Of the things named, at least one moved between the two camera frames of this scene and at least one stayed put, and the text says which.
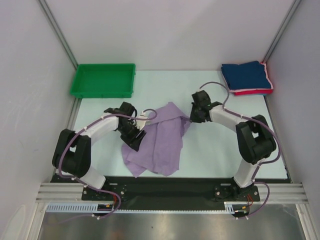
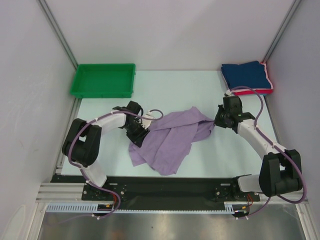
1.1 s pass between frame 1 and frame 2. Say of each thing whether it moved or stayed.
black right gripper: moved
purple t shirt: moved
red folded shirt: stayed
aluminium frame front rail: stayed
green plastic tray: stayed
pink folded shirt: stayed
